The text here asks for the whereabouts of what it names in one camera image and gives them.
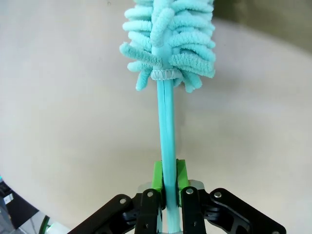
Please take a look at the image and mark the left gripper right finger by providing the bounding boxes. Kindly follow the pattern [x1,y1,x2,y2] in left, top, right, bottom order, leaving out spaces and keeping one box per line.
[175,158,287,234]

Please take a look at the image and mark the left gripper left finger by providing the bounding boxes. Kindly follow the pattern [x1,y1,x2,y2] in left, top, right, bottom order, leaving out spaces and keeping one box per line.
[70,160,167,234]

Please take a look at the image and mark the teal chenille duster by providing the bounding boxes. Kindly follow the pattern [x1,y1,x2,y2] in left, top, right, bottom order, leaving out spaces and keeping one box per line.
[119,0,216,234]

